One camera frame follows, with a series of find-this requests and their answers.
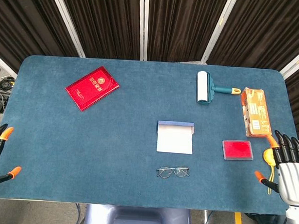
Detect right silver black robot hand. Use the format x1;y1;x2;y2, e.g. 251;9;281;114
252;129;299;207

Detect thin-framed eyeglasses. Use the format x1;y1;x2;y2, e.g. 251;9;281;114
156;164;190;180

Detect purple-grey robot base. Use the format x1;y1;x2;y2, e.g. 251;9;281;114
83;203;194;224

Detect yellow tape measure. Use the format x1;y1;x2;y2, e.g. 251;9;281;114
260;147;278;195

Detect red ink pad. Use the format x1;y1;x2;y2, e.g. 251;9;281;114
221;139;255;162

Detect orange cardboard carton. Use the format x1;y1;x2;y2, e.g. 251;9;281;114
238;87;275;139

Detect white and blue notepad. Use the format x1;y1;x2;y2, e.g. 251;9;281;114
155;120;196;155

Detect blue felt table cover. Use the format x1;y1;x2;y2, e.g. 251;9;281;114
0;53;299;216

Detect red certificate book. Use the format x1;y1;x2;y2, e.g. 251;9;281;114
63;64;121;114

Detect teal white lint roller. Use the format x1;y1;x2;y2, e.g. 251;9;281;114
195;70;242;106

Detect black cable bundle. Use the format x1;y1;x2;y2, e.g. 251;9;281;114
0;65;17;92

